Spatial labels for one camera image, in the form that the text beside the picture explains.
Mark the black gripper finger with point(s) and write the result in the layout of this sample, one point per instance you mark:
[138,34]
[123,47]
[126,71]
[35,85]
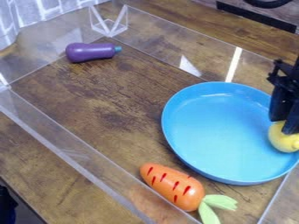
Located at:
[279,105]
[291,122]

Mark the blue round plastic tray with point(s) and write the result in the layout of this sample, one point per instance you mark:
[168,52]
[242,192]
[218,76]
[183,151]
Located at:
[215,126]

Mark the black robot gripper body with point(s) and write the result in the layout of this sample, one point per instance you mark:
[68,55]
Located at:
[285,79]

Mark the white grid curtain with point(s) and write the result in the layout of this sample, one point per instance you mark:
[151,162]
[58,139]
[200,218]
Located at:
[20,13]

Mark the yellow toy lemon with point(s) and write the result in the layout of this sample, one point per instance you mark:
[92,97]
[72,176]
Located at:
[286,143]

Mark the black bar on background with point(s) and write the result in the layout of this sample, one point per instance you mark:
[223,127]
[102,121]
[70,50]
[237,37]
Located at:
[266,20]

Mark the clear acrylic enclosure wall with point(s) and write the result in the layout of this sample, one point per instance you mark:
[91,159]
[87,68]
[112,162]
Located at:
[80,123]

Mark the purple toy eggplant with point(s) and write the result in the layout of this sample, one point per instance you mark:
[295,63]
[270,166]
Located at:
[80,52]

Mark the orange toy carrot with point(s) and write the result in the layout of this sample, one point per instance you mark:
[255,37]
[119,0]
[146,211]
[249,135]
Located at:
[184,192]

